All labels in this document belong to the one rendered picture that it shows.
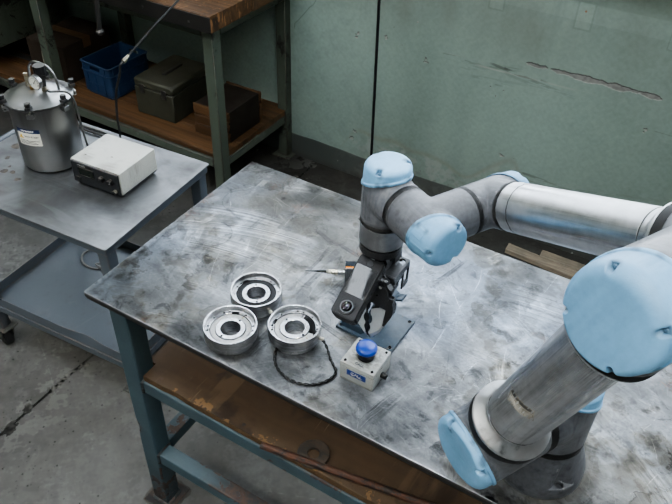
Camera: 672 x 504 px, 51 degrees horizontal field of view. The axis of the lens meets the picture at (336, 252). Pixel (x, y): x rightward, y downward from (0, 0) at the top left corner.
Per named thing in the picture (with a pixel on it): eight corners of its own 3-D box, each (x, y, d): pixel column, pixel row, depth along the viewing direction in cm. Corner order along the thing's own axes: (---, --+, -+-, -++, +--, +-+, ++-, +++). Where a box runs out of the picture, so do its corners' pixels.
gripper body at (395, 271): (408, 285, 126) (415, 232, 118) (386, 314, 120) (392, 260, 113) (371, 269, 129) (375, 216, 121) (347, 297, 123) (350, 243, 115)
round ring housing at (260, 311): (222, 298, 149) (220, 284, 146) (264, 279, 154) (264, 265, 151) (248, 328, 143) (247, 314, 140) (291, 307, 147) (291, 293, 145)
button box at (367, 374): (339, 376, 134) (339, 359, 131) (357, 352, 138) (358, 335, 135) (376, 395, 131) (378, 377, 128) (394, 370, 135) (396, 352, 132)
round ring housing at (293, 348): (259, 348, 139) (258, 334, 136) (281, 313, 146) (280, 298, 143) (309, 363, 136) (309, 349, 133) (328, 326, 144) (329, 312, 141)
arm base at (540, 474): (593, 447, 123) (609, 412, 117) (567, 516, 113) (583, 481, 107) (510, 409, 129) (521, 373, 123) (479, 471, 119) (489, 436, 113)
